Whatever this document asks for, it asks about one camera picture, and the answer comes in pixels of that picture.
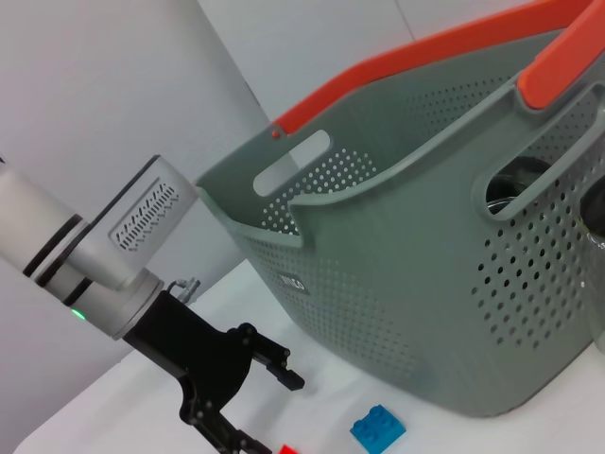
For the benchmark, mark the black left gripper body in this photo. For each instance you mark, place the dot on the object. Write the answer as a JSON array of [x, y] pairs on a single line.
[[198, 359]]

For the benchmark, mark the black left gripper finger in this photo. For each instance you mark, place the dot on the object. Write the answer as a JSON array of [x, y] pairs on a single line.
[[276, 364], [231, 440]]

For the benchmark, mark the glass teacup with black sleeve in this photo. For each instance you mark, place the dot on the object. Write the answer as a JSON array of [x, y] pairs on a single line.
[[510, 189]]

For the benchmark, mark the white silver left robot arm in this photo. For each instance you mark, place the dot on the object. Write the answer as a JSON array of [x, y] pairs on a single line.
[[42, 232]]

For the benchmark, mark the grey perforated storage basket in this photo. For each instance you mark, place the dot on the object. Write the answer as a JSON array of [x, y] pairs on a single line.
[[402, 284]]

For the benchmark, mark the small red toy brick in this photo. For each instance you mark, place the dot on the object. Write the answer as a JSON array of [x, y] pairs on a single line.
[[289, 449]]

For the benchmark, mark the blue square toy brick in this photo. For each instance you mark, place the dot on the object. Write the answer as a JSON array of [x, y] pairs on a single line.
[[378, 428]]

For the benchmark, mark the clear glass teapot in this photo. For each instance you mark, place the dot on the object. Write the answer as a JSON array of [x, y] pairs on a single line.
[[595, 284]]

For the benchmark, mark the black teapot lid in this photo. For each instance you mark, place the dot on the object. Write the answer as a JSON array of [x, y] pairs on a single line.
[[595, 208]]

